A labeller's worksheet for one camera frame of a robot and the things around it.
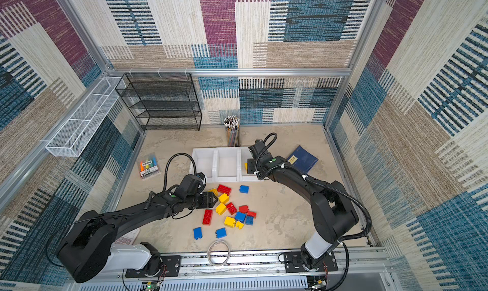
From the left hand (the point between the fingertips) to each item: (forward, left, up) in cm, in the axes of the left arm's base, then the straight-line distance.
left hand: (213, 197), depth 87 cm
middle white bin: (+20, -5, -4) cm, 21 cm away
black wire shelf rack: (+52, +32, +13) cm, 62 cm away
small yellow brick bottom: (-11, -12, -4) cm, 17 cm away
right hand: (+12, -19, +6) cm, 23 cm away
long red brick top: (+5, -4, -3) cm, 7 cm away
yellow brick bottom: (-10, -7, -3) cm, 13 cm away
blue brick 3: (-14, +6, -5) cm, 16 cm away
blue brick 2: (-9, -16, -3) cm, 19 cm away
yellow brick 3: (+1, -4, -2) cm, 5 cm away
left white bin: (+22, +7, -2) cm, 23 cm away
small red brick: (-6, -17, -4) cm, 19 cm away
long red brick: (-8, +3, -4) cm, 9 cm away
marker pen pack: (+20, +36, -4) cm, 42 cm away
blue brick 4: (-14, -4, -6) cm, 15 cm away
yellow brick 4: (-5, -3, -2) cm, 6 cm away
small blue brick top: (+6, -14, -5) cm, 16 cm away
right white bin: (+24, -14, 0) cm, 28 cm away
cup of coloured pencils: (+32, -8, +14) cm, 36 cm away
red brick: (-4, -8, -4) cm, 10 cm away
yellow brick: (+4, 0, -3) cm, 5 cm away
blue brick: (-7, -12, -6) cm, 15 cm away
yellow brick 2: (+10, -15, +10) cm, 21 cm away
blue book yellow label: (+21, -45, -3) cm, 50 cm away
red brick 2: (-4, -13, -5) cm, 15 cm away
